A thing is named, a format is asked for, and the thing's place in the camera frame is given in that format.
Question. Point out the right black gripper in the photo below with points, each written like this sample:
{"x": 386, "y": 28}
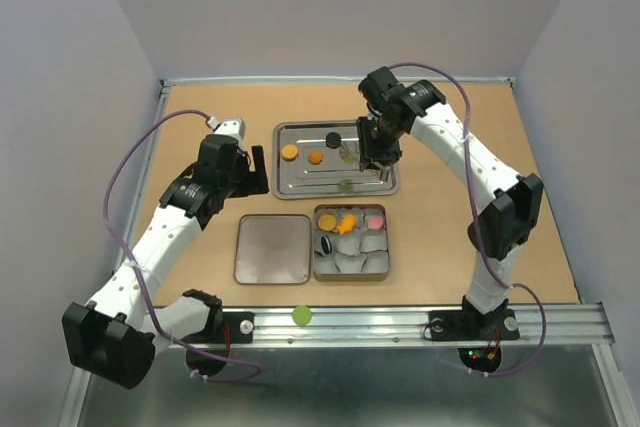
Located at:
{"x": 369, "y": 150}

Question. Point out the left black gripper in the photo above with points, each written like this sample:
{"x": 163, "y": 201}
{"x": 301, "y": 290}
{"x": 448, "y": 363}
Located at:
{"x": 256, "y": 182}

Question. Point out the pink round cookie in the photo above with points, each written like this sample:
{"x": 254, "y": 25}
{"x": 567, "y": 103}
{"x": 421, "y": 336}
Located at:
{"x": 376, "y": 222}

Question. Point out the orange fish cookie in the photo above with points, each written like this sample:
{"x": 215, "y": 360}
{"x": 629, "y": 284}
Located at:
{"x": 347, "y": 224}

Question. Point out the black sandwich cookie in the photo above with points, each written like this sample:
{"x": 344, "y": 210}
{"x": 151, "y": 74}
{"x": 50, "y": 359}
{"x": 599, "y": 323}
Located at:
{"x": 325, "y": 245}

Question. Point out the metal tongs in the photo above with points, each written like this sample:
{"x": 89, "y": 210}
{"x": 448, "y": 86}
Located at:
{"x": 363, "y": 165}

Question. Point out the orange waffle cookie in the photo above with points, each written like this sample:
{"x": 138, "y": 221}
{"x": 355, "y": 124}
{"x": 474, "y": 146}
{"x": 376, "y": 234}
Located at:
{"x": 327, "y": 222}

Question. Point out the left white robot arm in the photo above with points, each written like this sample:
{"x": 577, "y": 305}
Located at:
{"x": 183, "y": 212}

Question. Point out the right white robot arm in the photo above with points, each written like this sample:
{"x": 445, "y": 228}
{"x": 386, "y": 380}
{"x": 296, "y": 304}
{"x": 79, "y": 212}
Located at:
{"x": 504, "y": 204}

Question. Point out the orange round cookie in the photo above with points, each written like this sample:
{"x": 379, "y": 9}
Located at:
{"x": 289, "y": 152}

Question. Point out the black round cookie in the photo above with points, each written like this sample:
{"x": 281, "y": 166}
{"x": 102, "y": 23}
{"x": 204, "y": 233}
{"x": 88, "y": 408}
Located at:
{"x": 333, "y": 140}

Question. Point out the silver metal tray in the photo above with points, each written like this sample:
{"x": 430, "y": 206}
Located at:
{"x": 332, "y": 178}

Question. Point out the brown flower cookie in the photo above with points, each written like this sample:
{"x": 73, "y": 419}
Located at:
{"x": 315, "y": 158}

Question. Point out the square tin lid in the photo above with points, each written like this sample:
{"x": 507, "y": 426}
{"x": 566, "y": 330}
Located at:
{"x": 273, "y": 249}

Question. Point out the square cookie tin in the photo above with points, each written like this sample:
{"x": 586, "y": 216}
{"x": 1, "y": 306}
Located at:
{"x": 362, "y": 255}

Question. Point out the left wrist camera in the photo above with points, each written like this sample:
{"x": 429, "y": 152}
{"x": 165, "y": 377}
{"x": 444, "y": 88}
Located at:
{"x": 234, "y": 127}

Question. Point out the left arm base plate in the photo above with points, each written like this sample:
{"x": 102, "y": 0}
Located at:
{"x": 236, "y": 328}

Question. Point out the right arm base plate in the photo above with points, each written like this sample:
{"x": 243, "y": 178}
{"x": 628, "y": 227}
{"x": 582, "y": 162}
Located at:
{"x": 465, "y": 326}

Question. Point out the aluminium front rail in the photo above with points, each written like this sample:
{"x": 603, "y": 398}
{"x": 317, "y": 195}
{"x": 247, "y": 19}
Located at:
{"x": 350, "y": 324}

